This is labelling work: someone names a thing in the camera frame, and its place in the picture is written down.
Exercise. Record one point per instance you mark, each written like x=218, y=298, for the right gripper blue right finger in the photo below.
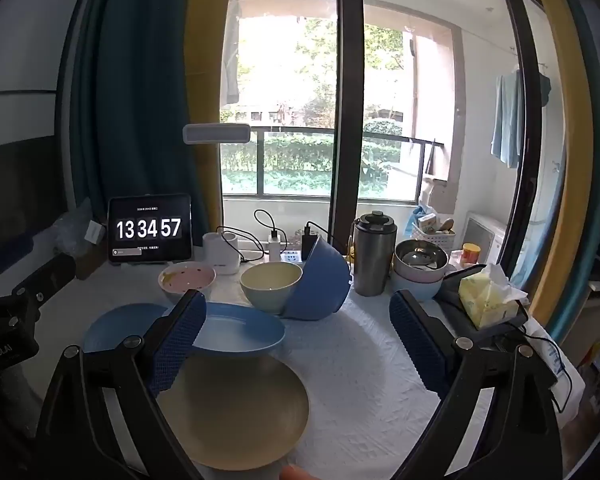
x=425, y=339

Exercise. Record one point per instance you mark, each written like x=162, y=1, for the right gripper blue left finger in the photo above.
x=171, y=337

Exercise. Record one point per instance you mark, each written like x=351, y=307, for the blue plate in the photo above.
x=114, y=326
x=237, y=332

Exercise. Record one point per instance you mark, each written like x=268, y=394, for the pink strawberry bowl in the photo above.
x=179, y=278

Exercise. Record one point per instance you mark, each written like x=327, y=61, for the cream yellow bowl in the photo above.
x=268, y=286

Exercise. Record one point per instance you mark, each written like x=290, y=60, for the large blue bowl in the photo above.
x=324, y=285

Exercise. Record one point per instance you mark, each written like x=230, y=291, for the person right hand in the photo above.
x=293, y=472

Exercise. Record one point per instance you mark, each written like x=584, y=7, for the light blue bowl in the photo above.
x=420, y=291

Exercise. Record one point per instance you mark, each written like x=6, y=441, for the white tablecloth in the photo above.
x=371, y=416

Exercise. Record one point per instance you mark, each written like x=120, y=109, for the white power strip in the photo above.
x=252, y=255

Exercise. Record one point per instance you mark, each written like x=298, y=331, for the tablet showing clock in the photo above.
x=149, y=229

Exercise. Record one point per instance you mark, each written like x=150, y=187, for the beige plate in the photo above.
x=236, y=414

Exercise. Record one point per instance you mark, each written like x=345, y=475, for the yellow red jar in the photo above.
x=470, y=254

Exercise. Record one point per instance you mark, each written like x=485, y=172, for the cardboard box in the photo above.
x=92, y=260

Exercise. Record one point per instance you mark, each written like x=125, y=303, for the white plastic basket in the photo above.
x=443, y=239

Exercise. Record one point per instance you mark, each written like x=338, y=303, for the white charger plug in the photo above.
x=274, y=246

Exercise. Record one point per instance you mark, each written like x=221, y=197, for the steel tumbler with lid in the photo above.
x=374, y=240

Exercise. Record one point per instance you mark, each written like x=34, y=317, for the small white box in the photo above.
x=95, y=232

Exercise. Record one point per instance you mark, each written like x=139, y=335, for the black charger plug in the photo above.
x=308, y=240

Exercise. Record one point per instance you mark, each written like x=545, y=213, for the teal curtain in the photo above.
x=128, y=106

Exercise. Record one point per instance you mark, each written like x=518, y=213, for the hanging light blue towel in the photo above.
x=506, y=144

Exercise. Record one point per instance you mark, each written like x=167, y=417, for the yellow curtain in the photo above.
x=203, y=50

